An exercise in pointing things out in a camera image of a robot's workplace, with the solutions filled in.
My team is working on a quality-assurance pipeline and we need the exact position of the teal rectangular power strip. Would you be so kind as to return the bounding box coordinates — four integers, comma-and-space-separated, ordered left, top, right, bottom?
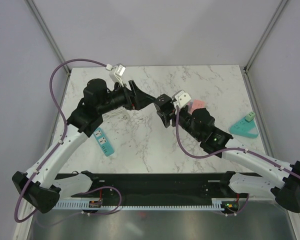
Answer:
93, 127, 115, 157

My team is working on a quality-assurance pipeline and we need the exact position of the green plug adapter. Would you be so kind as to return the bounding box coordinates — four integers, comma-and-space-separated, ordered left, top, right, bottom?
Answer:
245, 111, 256, 122

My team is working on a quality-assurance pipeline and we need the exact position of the left aluminium frame post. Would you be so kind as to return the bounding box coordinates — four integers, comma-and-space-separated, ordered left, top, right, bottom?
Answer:
24, 0, 66, 63

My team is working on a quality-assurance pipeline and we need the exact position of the black cube plug adapter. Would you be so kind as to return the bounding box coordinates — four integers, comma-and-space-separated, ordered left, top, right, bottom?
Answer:
153, 94, 174, 113

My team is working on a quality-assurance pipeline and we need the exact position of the white cable duct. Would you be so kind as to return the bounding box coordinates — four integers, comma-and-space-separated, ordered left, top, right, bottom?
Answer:
53, 197, 239, 211

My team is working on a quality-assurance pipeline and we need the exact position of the white cord of teal strip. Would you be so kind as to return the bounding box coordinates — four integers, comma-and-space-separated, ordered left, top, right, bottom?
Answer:
102, 107, 131, 120

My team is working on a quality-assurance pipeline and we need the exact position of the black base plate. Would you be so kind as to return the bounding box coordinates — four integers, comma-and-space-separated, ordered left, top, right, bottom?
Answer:
54, 172, 256, 208

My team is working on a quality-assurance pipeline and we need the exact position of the purple cable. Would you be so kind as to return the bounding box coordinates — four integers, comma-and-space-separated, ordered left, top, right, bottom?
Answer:
14, 58, 108, 223
174, 104, 300, 186

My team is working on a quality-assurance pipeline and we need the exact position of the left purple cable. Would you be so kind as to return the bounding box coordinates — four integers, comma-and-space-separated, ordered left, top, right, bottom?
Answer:
14, 58, 108, 223

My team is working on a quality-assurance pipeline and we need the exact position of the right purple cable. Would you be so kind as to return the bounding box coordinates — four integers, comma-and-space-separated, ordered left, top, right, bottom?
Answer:
174, 104, 300, 186

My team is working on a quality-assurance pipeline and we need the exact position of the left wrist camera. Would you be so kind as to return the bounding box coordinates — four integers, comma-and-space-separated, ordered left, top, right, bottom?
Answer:
105, 64, 126, 86

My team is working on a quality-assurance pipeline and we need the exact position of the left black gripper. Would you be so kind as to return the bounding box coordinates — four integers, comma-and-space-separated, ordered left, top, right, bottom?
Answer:
98, 80, 156, 115

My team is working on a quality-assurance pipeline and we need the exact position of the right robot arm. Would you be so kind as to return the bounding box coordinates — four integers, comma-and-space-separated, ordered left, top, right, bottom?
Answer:
156, 106, 300, 213

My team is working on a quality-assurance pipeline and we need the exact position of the teal triangular power strip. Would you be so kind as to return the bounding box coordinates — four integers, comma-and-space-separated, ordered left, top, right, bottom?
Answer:
229, 118, 259, 139

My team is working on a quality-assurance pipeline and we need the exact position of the aluminium frame post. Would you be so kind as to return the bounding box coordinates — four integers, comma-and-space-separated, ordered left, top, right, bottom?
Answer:
242, 0, 290, 73
24, 0, 66, 63

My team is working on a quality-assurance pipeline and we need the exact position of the pink cube socket adapter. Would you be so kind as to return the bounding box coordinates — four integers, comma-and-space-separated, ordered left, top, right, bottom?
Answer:
191, 99, 206, 111

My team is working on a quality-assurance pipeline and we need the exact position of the right aluminium frame post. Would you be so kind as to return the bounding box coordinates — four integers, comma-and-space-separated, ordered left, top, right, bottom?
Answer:
242, 0, 290, 73

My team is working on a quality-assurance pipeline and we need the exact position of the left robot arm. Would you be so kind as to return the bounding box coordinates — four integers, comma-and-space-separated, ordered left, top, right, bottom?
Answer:
12, 78, 155, 214

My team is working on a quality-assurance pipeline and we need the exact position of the pink plug adapter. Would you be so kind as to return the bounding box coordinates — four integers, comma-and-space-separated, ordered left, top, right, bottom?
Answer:
187, 101, 193, 113

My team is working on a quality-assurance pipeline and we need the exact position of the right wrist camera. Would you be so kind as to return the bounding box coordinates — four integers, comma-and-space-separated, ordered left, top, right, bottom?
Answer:
171, 90, 191, 109

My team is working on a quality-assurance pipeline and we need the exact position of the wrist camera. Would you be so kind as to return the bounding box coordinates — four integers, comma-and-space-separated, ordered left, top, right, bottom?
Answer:
171, 90, 191, 109
105, 64, 126, 86

